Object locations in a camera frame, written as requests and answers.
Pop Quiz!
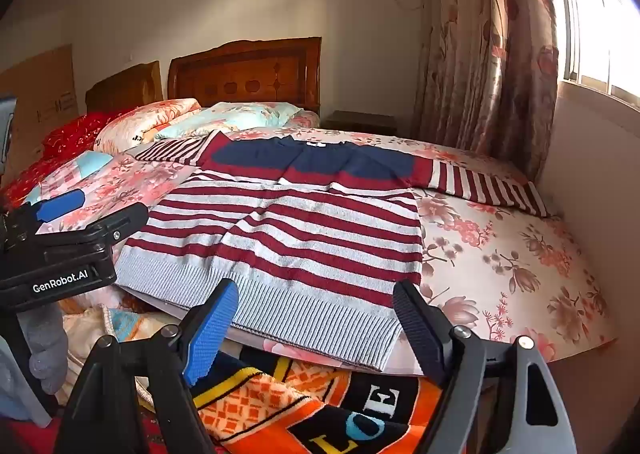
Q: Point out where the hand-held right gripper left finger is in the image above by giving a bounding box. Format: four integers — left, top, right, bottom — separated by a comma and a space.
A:
52, 278, 241, 454

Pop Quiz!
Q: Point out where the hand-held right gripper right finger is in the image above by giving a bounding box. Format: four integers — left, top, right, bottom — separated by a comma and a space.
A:
392, 279, 578, 454

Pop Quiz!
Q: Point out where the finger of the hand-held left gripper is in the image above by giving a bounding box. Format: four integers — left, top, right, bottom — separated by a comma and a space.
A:
35, 203, 150, 251
0, 189, 84, 255

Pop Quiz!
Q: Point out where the red and grey striped sweater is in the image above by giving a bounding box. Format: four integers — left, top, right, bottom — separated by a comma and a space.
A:
115, 129, 551, 375

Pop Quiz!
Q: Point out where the person's left hand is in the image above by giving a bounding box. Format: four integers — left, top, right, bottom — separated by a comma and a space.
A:
27, 304, 69, 396

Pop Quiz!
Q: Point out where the light blue patterned cloth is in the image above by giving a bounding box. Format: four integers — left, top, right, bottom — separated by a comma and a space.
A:
25, 151, 116, 207

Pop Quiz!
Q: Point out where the red blanket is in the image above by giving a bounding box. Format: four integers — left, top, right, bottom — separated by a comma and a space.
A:
0, 107, 141, 210

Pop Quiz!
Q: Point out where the beige patterned blanket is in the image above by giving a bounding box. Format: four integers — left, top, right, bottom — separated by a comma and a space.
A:
62, 294, 176, 402

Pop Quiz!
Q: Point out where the floral bed sheet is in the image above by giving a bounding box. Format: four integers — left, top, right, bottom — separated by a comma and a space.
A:
20, 109, 618, 377

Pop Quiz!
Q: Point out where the orange floral pillow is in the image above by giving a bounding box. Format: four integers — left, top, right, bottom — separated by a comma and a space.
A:
94, 98, 202, 153

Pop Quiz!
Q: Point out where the small wooden headboard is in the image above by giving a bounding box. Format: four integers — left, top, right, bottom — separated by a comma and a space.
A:
85, 61, 164, 114

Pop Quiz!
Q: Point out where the light blue floral pillow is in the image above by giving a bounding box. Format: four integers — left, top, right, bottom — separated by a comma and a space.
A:
154, 102, 303, 141

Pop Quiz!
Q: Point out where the dark wooden nightstand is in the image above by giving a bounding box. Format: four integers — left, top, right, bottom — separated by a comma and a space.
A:
320, 110, 398, 137

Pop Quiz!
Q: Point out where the large wooden headboard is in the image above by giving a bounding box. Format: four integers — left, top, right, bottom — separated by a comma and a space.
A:
167, 37, 322, 115

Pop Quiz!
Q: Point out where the floral curtain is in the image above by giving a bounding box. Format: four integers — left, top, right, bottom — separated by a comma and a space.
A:
410, 0, 561, 180

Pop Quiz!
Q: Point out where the window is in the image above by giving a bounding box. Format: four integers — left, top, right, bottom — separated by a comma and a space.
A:
542, 0, 640, 110

